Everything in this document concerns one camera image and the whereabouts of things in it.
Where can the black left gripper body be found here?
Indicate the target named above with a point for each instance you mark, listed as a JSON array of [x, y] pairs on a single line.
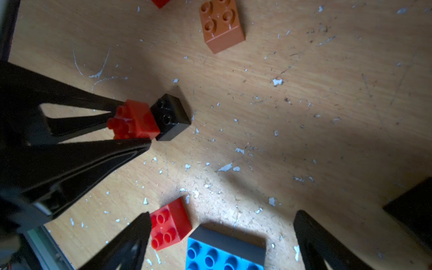
[[13, 182]]

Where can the red 2x4 lego brick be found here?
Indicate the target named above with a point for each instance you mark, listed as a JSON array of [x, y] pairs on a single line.
[[160, 3]]

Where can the aluminium corner post left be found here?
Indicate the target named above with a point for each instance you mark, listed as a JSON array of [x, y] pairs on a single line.
[[47, 251]]

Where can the small red 2x2 lego brick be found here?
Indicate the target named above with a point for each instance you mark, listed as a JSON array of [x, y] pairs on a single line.
[[170, 225]]

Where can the dark blue lego brick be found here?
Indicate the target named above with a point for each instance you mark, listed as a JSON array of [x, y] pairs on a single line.
[[413, 210]]

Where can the brown 2x2 lego brick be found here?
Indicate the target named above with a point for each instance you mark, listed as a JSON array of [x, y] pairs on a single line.
[[221, 24]]

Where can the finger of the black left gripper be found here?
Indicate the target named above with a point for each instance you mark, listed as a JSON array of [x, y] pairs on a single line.
[[22, 94], [57, 176]]

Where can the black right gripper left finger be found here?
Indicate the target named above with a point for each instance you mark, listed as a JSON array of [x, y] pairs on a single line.
[[127, 250]]

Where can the light blue lego plate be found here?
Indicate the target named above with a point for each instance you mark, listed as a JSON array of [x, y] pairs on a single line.
[[211, 250]]

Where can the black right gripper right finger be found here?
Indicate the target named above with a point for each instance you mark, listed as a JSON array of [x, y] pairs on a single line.
[[320, 249]]

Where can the black 2x2 lego brick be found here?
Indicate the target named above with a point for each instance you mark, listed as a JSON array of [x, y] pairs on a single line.
[[170, 117]]

